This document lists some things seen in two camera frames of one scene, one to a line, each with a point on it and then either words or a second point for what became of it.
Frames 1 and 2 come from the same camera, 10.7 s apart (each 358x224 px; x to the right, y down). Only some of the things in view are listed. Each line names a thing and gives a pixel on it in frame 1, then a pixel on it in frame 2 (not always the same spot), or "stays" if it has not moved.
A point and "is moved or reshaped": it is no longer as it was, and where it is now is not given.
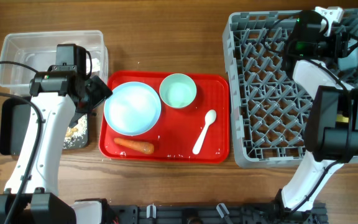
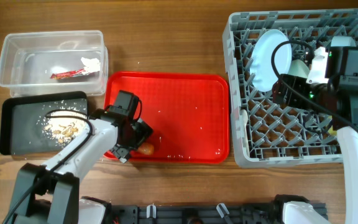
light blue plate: (132, 108) -> (270, 58)
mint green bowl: (178, 90) is moved or reshaped
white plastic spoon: (210, 117) -> (243, 120)
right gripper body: (344, 42) -> (288, 90)
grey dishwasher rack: (270, 98) stays
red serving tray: (193, 126) stays
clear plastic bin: (38, 51) stays
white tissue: (96, 65) stays
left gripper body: (97, 90) -> (140, 134)
